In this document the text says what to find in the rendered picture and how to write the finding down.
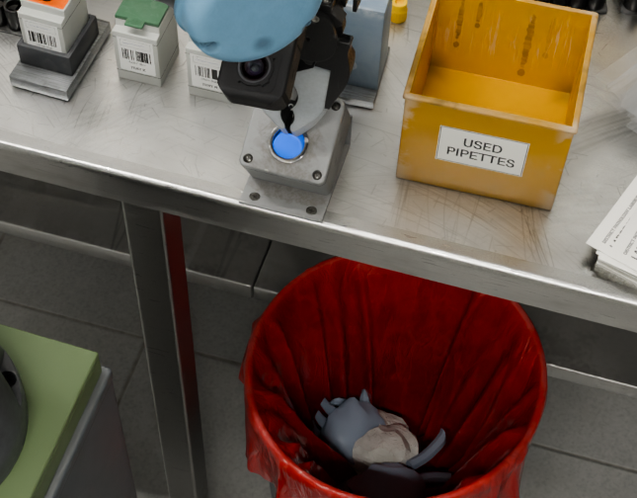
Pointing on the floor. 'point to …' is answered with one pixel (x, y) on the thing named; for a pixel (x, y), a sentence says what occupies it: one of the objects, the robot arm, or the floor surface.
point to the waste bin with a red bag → (392, 377)
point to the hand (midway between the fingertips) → (289, 128)
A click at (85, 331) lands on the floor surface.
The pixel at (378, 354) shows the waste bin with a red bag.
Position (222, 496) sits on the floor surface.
